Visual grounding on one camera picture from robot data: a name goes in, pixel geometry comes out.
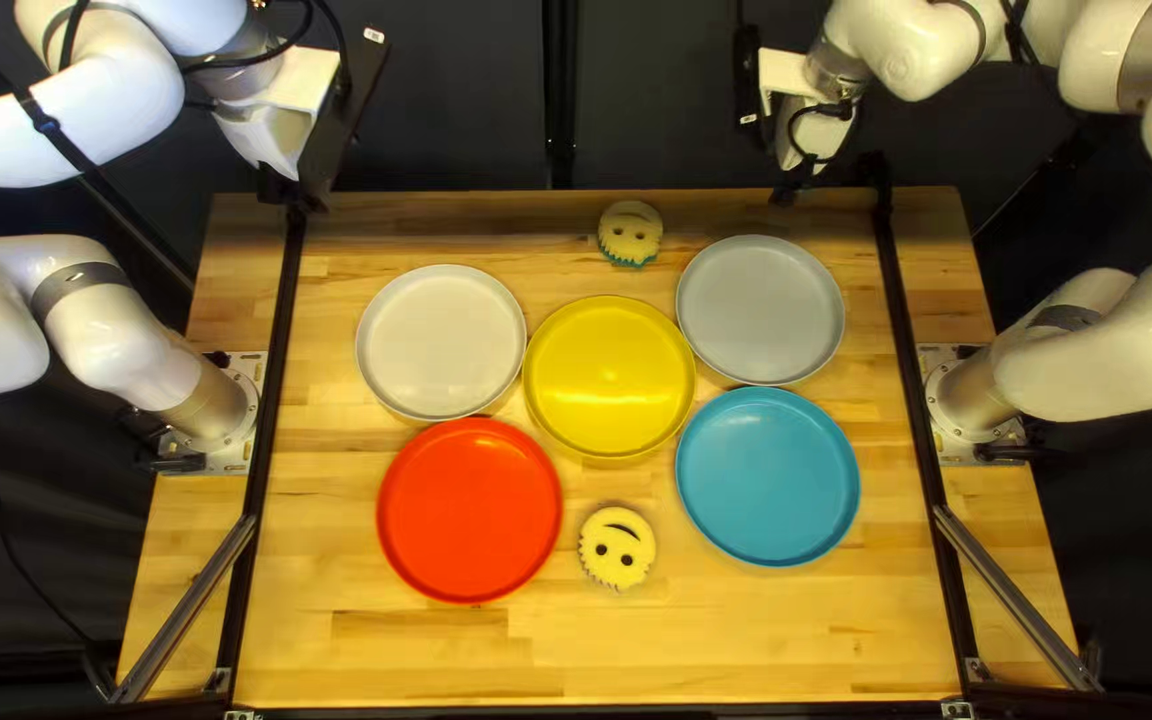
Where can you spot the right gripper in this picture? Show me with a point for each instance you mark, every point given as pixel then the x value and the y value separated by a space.
pixel 798 75

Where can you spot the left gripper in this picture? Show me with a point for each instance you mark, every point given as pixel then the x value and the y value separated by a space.
pixel 276 125

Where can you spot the yellow smiling face sponge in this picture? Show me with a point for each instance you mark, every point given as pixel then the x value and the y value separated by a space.
pixel 617 550
pixel 630 235

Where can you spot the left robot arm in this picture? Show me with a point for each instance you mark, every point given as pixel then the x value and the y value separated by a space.
pixel 106 95

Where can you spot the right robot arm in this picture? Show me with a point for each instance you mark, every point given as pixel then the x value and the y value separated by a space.
pixel 1126 350

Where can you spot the grey round plate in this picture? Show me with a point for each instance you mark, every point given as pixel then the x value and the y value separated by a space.
pixel 441 342
pixel 761 310

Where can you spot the yellow round plate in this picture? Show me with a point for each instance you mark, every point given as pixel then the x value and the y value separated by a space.
pixel 608 378

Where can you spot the teal round plate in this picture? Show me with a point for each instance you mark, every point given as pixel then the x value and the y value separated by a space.
pixel 768 477

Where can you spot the orange round plate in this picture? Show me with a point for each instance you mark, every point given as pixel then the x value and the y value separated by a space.
pixel 469 510

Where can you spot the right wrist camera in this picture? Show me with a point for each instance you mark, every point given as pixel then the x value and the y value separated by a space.
pixel 748 80

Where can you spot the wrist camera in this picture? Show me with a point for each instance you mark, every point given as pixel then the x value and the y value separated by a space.
pixel 336 120
pixel 748 80

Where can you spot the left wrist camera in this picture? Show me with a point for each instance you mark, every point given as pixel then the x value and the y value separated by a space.
pixel 336 120

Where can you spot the black frame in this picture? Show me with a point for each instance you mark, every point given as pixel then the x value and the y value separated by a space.
pixel 268 420

